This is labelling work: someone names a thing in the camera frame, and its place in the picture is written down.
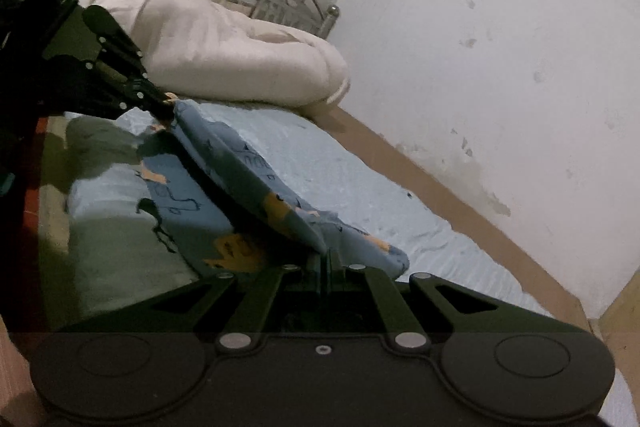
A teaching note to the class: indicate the white rolled comforter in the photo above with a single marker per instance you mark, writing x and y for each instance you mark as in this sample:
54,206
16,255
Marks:
210,42

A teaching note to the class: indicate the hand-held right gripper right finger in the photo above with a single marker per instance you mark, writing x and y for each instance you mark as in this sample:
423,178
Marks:
336,274

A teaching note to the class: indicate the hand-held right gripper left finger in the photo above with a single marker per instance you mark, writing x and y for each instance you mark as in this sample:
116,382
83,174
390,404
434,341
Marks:
314,274

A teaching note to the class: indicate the plywood panel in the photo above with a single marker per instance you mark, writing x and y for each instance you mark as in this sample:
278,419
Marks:
622,312

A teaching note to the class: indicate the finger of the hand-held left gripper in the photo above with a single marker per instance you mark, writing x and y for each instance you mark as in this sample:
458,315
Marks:
117,39
120,89

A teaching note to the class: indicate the light blue bed mattress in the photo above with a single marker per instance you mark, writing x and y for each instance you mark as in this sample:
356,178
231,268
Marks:
350,167

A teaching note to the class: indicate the brown bed frame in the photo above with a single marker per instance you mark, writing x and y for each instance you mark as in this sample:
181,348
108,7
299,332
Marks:
450,212

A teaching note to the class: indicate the blue printed pants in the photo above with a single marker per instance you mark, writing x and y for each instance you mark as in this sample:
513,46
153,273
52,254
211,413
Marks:
225,167

